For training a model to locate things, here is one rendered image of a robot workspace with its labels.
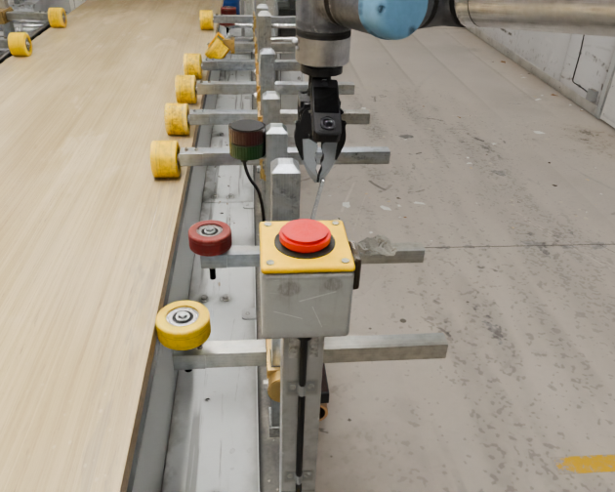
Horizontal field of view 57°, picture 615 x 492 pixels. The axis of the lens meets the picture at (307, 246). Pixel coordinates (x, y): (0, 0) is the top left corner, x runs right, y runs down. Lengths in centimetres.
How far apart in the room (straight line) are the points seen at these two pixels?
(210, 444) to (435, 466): 95
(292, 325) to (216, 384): 73
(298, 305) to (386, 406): 156
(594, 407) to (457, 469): 58
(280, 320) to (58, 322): 53
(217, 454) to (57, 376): 35
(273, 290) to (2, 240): 79
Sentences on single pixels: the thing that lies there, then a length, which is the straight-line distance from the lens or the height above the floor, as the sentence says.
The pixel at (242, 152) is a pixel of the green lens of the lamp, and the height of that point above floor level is 109.
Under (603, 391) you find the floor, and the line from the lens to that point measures 229.
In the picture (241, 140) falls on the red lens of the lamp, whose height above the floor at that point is 111.
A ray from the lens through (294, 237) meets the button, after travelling 43.
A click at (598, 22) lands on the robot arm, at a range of 81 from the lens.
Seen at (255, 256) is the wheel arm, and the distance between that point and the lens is 109.
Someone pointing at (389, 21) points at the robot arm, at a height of 130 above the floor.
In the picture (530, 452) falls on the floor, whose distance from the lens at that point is 199.
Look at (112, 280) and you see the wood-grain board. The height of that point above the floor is 90.
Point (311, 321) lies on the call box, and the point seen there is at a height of 117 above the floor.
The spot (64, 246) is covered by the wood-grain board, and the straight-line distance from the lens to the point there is 110.
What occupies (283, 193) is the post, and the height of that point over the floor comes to 114.
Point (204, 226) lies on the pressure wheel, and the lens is 110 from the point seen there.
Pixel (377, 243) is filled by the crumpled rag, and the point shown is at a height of 87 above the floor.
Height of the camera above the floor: 146
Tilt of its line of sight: 32 degrees down
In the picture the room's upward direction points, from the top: 2 degrees clockwise
